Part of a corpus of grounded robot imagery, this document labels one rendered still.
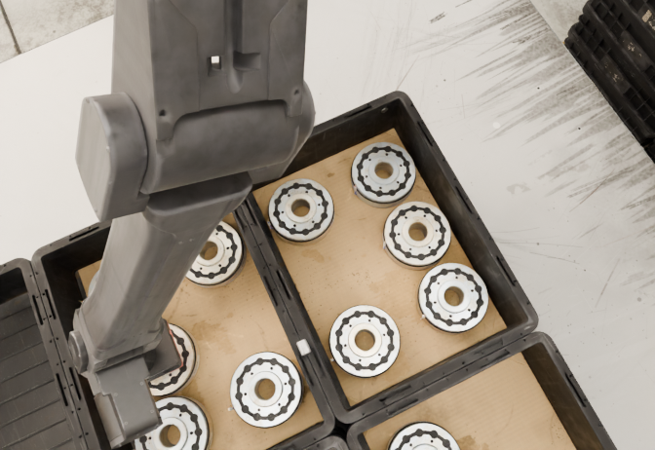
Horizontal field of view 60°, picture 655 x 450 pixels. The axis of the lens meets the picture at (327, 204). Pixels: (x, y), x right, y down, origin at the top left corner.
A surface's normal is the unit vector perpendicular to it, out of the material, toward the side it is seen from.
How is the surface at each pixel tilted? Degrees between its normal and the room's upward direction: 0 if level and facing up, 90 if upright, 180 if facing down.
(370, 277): 0
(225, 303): 0
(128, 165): 73
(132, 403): 29
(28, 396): 0
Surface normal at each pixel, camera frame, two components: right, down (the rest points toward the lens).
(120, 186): 0.44, 0.86
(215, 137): 0.61, 0.31
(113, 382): 0.40, -0.48
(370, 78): -0.03, -0.31
